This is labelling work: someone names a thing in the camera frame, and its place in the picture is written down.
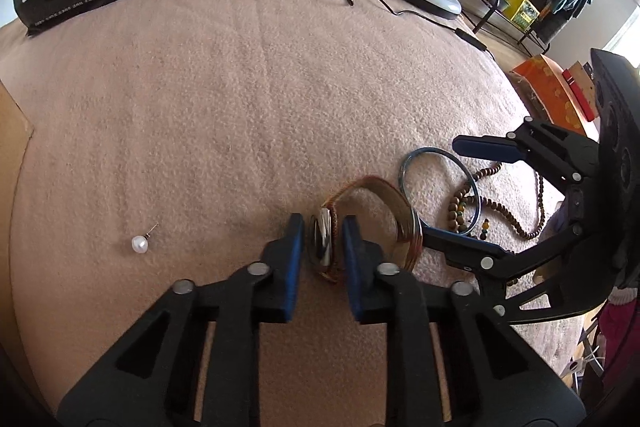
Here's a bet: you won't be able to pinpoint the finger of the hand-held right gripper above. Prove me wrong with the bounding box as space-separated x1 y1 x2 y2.
422 226 585 324
451 117 601 188

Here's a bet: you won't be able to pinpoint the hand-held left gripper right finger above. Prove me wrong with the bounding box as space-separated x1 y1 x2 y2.
341 215 588 427

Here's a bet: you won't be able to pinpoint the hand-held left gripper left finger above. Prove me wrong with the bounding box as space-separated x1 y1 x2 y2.
57 213 306 427

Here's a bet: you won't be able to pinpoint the wristwatch with brown strap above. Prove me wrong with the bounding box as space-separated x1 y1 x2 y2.
306 175 423 283

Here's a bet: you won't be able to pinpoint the green and brown bead bracelet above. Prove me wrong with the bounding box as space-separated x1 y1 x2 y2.
446 193 491 242

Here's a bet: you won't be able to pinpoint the dark blue bangle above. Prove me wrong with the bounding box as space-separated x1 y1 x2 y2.
399 148 482 238

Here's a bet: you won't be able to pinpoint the brown bead necklace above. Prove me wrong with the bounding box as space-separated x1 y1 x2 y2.
470 161 547 242

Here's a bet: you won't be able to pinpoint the white pearl earring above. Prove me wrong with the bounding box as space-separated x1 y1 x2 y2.
131 221 161 257

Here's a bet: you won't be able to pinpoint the cardboard box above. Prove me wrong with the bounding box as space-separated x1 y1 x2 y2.
0 79 35 208

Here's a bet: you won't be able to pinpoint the red box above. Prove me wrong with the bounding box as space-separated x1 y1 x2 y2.
562 67 598 122

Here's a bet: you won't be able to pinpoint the orange patterned box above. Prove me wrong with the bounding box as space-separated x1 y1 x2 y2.
510 54 588 135

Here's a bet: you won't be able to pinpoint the yellow box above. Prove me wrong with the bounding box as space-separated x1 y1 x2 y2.
502 0 541 30

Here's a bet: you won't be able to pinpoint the dark red garment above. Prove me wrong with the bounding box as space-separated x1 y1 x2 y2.
597 302 640 388

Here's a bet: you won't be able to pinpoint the black ring light cable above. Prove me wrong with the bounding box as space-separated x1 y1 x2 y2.
282 0 496 62

